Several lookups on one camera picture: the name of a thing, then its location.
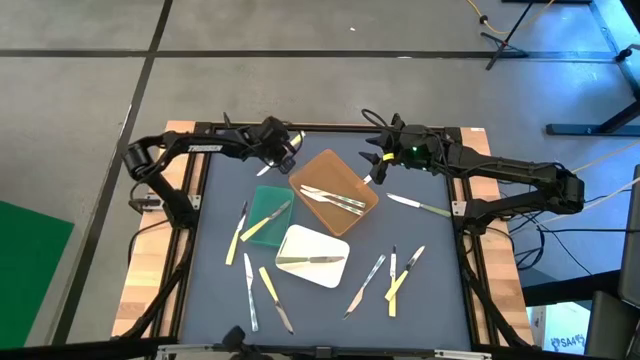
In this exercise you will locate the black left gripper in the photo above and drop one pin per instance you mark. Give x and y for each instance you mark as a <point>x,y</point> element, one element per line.
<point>267,137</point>

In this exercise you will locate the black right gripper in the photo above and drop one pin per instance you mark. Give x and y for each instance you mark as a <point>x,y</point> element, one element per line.
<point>417,147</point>

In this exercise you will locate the teal green plastic bin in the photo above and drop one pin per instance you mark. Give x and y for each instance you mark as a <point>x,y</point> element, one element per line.
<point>262,200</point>

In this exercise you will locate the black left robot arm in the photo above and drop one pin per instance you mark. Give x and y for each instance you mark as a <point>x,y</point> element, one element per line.
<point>180,142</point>

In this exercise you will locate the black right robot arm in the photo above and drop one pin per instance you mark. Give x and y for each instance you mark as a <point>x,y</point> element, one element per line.
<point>500,165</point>

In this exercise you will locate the orange plastic bin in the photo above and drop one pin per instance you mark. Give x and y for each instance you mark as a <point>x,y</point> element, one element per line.
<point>345,224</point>

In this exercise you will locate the white plastic bin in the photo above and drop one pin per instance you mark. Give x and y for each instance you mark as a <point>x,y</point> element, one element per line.
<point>320,277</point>

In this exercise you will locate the black tripod stand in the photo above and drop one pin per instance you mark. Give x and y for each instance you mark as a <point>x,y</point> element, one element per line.
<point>501,44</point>

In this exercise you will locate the white printed cardboard box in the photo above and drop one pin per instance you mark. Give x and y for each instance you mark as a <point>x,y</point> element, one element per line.
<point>560,325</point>

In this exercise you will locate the black chair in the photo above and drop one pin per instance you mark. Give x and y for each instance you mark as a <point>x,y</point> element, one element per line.
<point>630,250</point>

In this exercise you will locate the green fronted work table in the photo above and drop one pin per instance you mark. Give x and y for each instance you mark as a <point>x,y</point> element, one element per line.
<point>30,275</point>

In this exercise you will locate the black aluminium table frame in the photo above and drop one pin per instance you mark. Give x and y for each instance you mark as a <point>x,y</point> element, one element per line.
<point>320,125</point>

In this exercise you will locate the black desk leg frame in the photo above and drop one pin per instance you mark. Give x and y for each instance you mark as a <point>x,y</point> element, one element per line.
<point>575,130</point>

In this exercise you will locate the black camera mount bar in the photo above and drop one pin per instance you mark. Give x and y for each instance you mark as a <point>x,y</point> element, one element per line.
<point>75,352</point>

